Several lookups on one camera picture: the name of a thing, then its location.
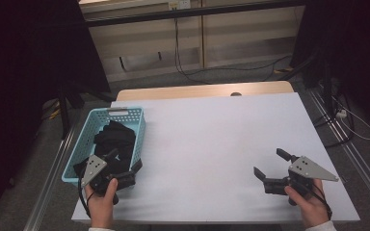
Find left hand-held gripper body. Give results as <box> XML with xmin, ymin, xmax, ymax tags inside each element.
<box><xmin>80</xmin><ymin>154</ymin><xmax>137</xmax><ymax>195</ymax></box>

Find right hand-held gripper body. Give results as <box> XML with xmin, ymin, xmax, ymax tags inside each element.
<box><xmin>263</xmin><ymin>156</ymin><xmax>339</xmax><ymax>195</ymax></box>

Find black pants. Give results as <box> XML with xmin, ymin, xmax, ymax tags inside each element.
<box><xmin>73</xmin><ymin>119</ymin><xmax>138</xmax><ymax>181</ymax></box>

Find light blue plastic basket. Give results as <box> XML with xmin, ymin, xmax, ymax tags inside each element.
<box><xmin>61</xmin><ymin>106</ymin><xmax>147</xmax><ymax>189</ymax></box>

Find person's right hand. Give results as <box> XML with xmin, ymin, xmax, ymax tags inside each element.
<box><xmin>283</xmin><ymin>178</ymin><xmax>333</xmax><ymax>229</ymax></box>

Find person's left hand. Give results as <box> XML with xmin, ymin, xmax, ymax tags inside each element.
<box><xmin>84</xmin><ymin>178</ymin><xmax>119</xmax><ymax>229</ymax></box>

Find white table cover sheet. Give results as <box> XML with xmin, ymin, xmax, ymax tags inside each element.
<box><xmin>71</xmin><ymin>91</ymin><xmax>361</xmax><ymax>224</ymax></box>

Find black stand legs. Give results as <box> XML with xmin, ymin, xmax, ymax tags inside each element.
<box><xmin>57</xmin><ymin>81</ymin><xmax>117</xmax><ymax>141</ymax></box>

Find black tripod stand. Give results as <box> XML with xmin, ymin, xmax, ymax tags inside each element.
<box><xmin>277</xmin><ymin>52</ymin><xmax>335</xmax><ymax>109</ymax></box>

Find light wooden table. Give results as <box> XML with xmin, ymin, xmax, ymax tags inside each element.
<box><xmin>116</xmin><ymin>80</ymin><xmax>295</xmax><ymax>102</ymax></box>

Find large black curtain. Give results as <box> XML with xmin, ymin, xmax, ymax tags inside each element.
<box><xmin>0</xmin><ymin>0</ymin><xmax>112</xmax><ymax>222</ymax></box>

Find black horizontal bar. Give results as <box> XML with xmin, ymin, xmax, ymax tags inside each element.
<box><xmin>85</xmin><ymin>0</ymin><xmax>306</xmax><ymax>28</ymax></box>

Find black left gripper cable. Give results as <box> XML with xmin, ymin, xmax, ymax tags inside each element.
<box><xmin>77</xmin><ymin>167</ymin><xmax>92</xmax><ymax>219</ymax></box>

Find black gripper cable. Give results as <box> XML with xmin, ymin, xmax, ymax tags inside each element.
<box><xmin>311</xmin><ymin>184</ymin><xmax>333</xmax><ymax>221</ymax></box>
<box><xmin>77</xmin><ymin>167</ymin><xmax>92</xmax><ymax>219</ymax></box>

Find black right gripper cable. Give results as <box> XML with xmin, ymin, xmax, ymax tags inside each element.
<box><xmin>311</xmin><ymin>184</ymin><xmax>333</xmax><ymax>221</ymax></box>

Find metal floor rail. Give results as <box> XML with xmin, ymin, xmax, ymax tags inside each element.
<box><xmin>306</xmin><ymin>86</ymin><xmax>370</xmax><ymax>211</ymax></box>
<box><xmin>22</xmin><ymin>126</ymin><xmax>76</xmax><ymax>231</ymax></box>

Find black floor cable bundle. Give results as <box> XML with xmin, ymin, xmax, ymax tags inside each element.
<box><xmin>312</xmin><ymin>92</ymin><xmax>356</xmax><ymax>149</ymax></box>

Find yellow cable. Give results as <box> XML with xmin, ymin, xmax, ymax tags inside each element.
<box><xmin>48</xmin><ymin>107</ymin><xmax>62</xmax><ymax>120</ymax></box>

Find white floor cable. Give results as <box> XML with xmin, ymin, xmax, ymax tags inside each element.
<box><xmin>330</xmin><ymin>95</ymin><xmax>370</xmax><ymax>141</ymax></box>

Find black hanging wall cable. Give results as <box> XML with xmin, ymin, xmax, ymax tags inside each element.
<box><xmin>172</xmin><ymin>17</ymin><xmax>213</xmax><ymax>86</ymax></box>

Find white wall socket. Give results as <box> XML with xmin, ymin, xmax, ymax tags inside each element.
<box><xmin>168</xmin><ymin>0</ymin><xmax>192</xmax><ymax>11</ymax></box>

